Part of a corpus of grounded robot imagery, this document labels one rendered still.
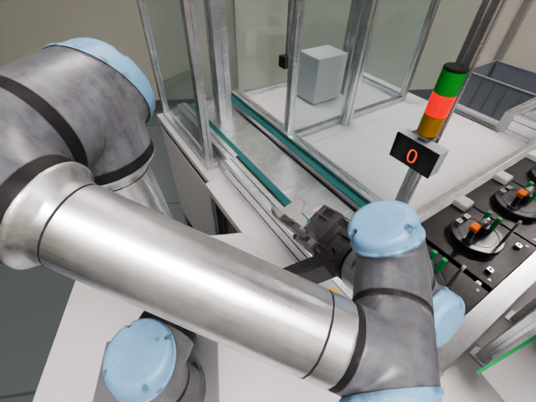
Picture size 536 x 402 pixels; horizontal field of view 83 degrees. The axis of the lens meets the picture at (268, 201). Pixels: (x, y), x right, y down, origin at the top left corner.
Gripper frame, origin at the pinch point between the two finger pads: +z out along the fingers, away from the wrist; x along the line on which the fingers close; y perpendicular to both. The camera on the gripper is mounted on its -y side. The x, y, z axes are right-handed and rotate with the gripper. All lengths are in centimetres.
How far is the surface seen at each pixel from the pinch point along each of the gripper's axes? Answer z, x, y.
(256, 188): 37.1, -10.6, 6.3
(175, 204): 173, -49, -29
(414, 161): -1.7, -14.7, 35.3
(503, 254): -16, -50, 39
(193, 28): 49, 36, 25
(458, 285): -16.4, -40.7, 21.2
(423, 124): -3.6, -6.3, 39.9
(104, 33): 299, 68, 32
